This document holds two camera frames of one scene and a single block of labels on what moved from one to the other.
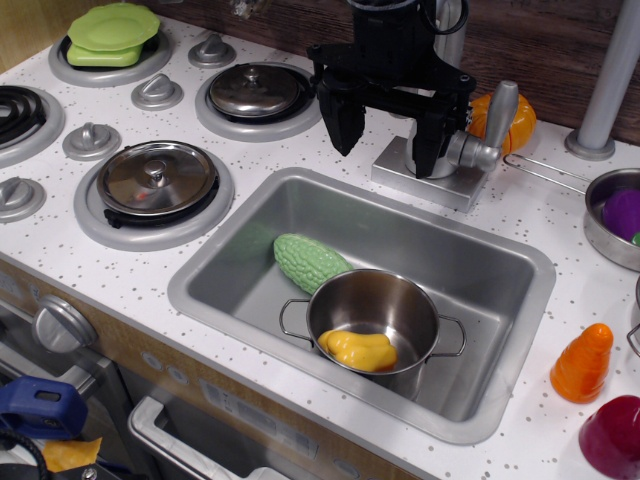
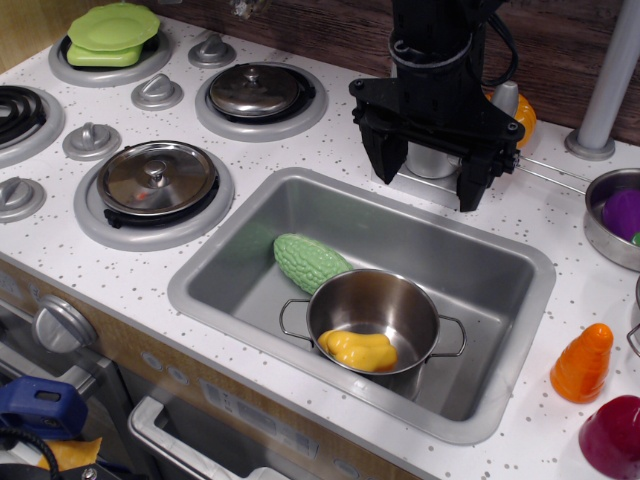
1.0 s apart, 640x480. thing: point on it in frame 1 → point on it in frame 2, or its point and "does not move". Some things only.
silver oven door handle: x=182 y=452 does not move
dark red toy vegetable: x=610 y=437 does not move
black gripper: x=393 y=62 → x=438 y=96
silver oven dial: x=59 y=327 does not move
